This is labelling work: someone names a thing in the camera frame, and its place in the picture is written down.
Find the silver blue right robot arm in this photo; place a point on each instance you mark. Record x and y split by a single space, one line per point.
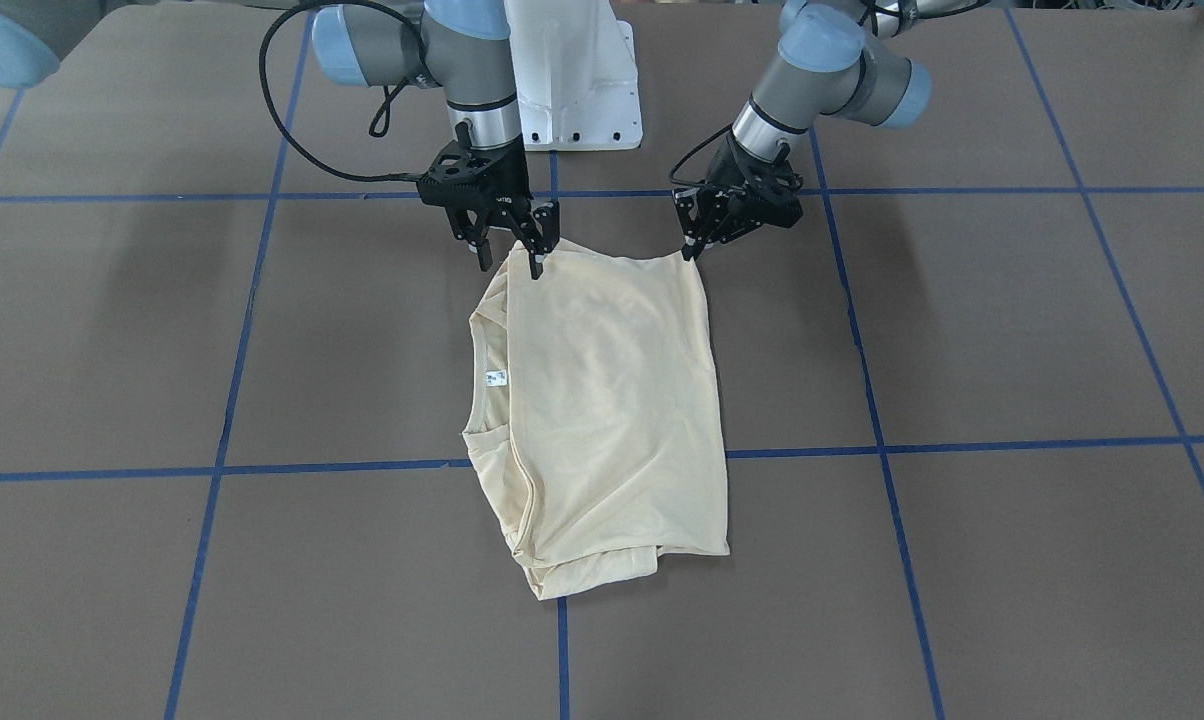
463 47

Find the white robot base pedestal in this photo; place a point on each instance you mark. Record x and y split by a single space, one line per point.
578 83

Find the cream long-sleeve printed shirt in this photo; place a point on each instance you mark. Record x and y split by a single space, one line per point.
595 427

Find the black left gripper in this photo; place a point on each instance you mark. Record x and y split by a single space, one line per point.
730 207

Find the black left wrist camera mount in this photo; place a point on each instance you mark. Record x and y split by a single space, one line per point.
691 204

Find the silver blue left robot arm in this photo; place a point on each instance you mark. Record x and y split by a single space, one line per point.
830 61

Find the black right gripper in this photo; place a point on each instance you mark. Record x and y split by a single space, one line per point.
503 186

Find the brown table cover mat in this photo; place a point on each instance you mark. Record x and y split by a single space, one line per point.
963 403

